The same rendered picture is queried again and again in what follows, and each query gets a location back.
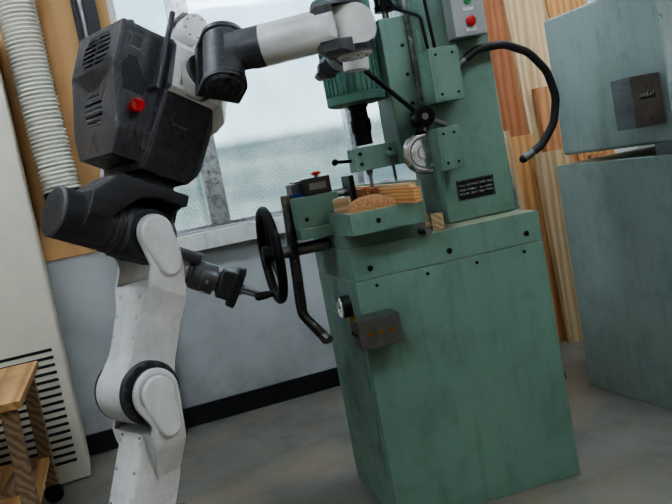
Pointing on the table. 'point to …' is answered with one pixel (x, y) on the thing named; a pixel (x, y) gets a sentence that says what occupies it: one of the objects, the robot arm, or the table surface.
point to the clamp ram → (347, 188)
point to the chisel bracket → (371, 157)
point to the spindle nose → (360, 124)
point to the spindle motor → (354, 82)
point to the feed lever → (423, 117)
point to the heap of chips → (370, 203)
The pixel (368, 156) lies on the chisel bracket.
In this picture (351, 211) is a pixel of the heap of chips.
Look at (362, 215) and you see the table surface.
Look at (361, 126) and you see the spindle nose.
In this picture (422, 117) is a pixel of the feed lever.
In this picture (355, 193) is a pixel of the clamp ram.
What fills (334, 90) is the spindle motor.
